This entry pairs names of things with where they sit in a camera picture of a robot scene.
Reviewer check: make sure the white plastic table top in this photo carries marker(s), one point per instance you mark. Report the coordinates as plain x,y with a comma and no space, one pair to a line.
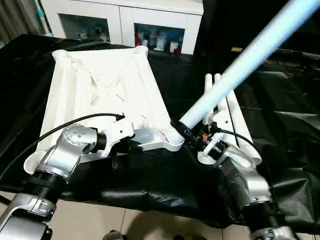
100,90

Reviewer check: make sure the white plastic table leg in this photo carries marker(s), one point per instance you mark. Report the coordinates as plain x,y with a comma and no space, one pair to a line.
250,55
242,130
219,100
208,85

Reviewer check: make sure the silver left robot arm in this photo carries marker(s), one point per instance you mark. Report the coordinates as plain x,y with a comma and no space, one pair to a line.
60,160

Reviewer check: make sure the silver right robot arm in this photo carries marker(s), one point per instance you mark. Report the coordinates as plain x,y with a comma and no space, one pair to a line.
250,185

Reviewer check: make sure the black mat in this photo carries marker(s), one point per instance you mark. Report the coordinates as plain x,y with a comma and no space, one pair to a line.
30,90

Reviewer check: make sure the white glass-door cabinet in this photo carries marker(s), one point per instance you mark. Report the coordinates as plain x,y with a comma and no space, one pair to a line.
125,15

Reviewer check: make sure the grey curtain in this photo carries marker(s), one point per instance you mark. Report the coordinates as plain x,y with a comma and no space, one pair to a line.
20,17

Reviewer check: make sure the black metal rail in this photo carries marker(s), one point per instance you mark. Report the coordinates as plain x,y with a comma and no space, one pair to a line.
295,52

